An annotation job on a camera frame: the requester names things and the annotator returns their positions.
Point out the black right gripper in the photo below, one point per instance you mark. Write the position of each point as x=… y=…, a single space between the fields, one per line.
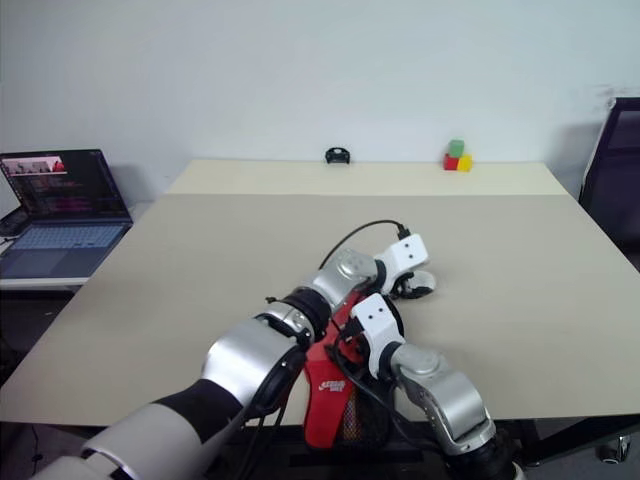
x=352 y=341

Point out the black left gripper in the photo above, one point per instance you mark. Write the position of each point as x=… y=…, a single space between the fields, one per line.
x=397 y=290

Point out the black and red paddle case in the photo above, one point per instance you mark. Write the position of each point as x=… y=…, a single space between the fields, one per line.
x=327 y=400

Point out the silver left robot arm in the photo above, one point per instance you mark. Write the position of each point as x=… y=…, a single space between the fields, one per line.
x=345 y=272

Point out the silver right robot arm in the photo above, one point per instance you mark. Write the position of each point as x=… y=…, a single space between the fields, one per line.
x=440 y=385

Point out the red cube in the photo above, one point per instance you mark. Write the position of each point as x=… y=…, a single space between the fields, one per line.
x=451 y=163

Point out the yellow cube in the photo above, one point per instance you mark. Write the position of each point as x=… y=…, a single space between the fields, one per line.
x=466 y=164

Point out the green cube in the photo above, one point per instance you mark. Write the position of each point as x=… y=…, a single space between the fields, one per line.
x=456 y=148

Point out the small black clip object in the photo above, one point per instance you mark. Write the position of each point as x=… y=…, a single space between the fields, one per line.
x=337 y=156

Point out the black office chair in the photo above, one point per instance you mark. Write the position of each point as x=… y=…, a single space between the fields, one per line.
x=615 y=185

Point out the white side table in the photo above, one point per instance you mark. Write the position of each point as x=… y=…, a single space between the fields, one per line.
x=45 y=283

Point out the open laptop computer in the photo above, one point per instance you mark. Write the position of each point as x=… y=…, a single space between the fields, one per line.
x=65 y=205

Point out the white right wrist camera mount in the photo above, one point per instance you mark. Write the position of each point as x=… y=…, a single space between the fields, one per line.
x=377 y=320

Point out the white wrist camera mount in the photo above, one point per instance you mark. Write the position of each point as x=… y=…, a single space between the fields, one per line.
x=410 y=252
x=377 y=320

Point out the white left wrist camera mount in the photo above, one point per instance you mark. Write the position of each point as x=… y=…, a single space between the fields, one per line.
x=410 y=252

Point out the black table frame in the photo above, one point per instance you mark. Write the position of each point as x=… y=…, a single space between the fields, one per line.
x=565 y=435

